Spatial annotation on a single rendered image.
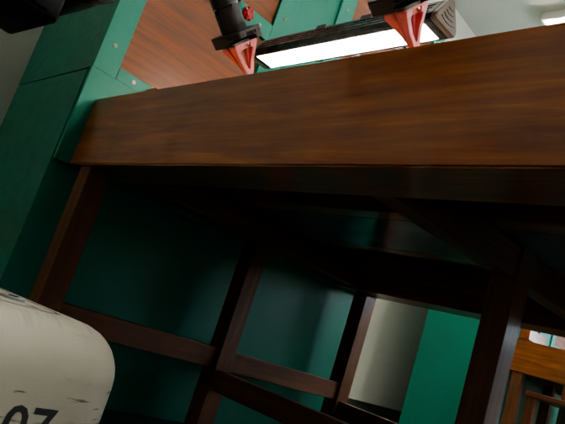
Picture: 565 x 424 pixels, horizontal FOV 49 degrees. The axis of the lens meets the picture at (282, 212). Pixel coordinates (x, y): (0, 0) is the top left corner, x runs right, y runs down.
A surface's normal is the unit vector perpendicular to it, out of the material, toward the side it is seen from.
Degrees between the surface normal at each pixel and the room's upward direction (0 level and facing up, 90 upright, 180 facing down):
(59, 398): 90
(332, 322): 90
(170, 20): 90
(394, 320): 90
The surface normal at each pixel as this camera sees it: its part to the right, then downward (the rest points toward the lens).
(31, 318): 0.61, -0.78
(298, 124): -0.68, -0.36
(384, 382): 0.72, 0.09
